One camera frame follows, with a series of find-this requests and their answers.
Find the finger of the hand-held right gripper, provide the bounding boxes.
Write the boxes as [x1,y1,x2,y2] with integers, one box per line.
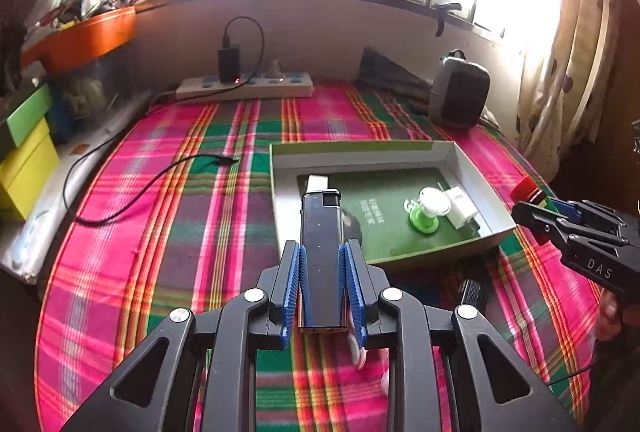
[552,199,628,228]
[511,201,628,250]

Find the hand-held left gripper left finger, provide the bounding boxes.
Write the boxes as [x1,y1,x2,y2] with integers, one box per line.
[60,239,308,432]

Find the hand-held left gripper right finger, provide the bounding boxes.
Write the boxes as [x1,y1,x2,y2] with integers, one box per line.
[338,239,583,432]

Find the red cap bottle green label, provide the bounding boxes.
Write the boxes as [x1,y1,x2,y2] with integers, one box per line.
[510,176,561,213]

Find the silver rectangular lighter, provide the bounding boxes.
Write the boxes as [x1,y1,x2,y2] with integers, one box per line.
[298,189,348,335]

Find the white round jar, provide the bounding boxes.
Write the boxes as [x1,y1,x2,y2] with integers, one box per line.
[347,332,368,370]

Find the black round case silver buttons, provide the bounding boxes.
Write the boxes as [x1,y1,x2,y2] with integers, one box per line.
[341,211,366,245]

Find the white power adapter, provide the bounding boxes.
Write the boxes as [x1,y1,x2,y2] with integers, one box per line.
[442,187,481,229]

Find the green cardboard box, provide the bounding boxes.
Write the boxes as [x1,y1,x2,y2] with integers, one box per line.
[269,139,518,273]

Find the black device with grille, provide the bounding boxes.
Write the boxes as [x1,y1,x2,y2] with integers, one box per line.
[457,278,491,313]

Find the person's right hand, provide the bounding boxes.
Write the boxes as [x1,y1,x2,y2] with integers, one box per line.
[595,287,640,343]

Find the pink green plaid blanket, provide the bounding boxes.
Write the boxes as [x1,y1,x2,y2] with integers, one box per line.
[35,82,606,432]

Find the cream patterned curtain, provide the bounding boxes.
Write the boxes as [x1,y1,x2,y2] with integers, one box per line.
[515,0,636,178]

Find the white power strip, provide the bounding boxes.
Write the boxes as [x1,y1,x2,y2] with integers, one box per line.
[176,71,315,102]

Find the dark folded cloth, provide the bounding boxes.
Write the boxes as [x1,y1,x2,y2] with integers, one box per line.
[355,46,436,105]

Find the black charger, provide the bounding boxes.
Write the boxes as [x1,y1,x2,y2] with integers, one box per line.
[217,47,241,83]

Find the white flat panel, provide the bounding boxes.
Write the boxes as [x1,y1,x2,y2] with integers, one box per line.
[0,92,151,283]

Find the clear plastic container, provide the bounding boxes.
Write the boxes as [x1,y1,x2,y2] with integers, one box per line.
[55,57,151,123]

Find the blue box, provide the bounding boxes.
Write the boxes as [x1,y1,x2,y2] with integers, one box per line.
[47,87,76,143]

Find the yellow box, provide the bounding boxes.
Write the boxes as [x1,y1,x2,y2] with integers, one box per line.
[0,117,60,220]

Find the green lidded box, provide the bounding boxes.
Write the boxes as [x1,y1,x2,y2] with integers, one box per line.
[0,84,53,153]

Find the black charging cable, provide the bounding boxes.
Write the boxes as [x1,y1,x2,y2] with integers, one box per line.
[65,17,264,227]

